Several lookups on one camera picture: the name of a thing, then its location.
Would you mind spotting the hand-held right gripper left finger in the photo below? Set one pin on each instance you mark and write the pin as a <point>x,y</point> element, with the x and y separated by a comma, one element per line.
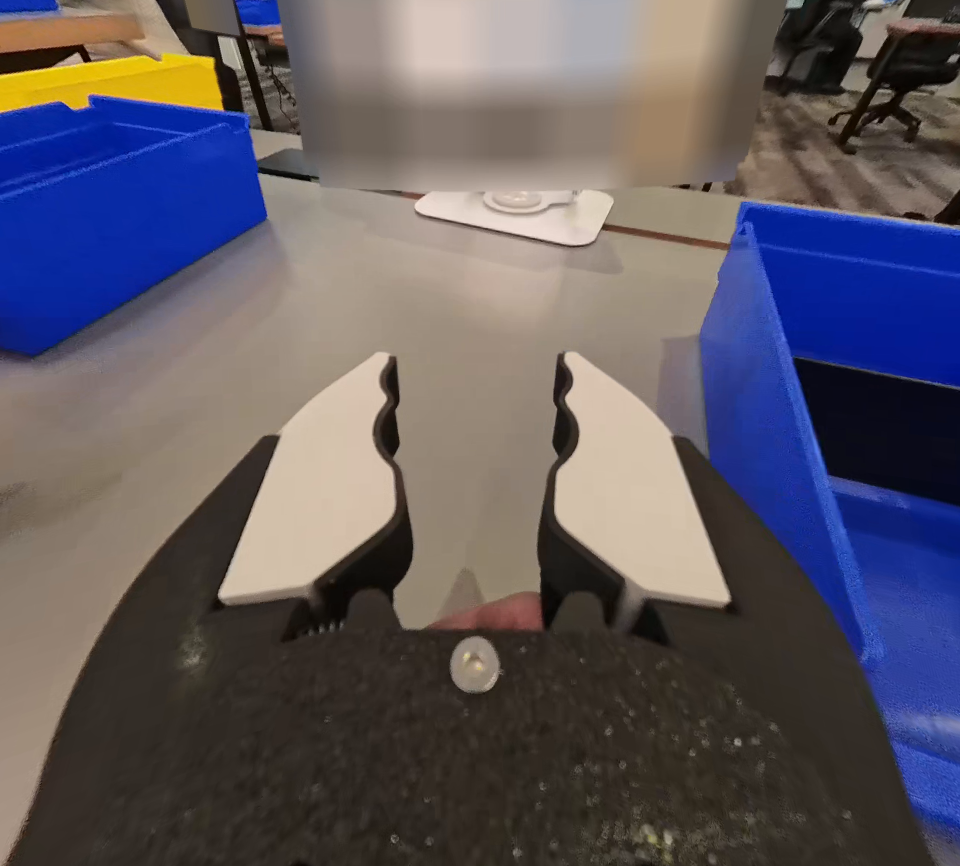
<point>315,498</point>

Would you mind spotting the blue divided plastic bin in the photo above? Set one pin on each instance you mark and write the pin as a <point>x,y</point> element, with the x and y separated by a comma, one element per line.
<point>765,431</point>
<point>135,243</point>

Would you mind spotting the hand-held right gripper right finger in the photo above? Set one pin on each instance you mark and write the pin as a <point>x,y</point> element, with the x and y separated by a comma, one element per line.
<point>637,506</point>

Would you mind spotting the wood edged work table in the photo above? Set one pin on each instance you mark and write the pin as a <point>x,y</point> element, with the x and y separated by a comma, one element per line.
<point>262,33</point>

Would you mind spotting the black desk mat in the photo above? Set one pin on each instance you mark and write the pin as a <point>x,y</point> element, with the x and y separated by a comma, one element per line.
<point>289,165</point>

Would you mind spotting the instruction board on white stand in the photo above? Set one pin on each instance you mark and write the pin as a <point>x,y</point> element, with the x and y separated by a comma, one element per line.
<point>525,221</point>

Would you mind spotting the brown top table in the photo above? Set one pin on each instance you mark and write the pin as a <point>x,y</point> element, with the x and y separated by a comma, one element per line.
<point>922,27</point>

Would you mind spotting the yellow plastic bin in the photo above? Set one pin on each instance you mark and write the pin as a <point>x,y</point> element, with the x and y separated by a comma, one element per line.
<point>112,82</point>

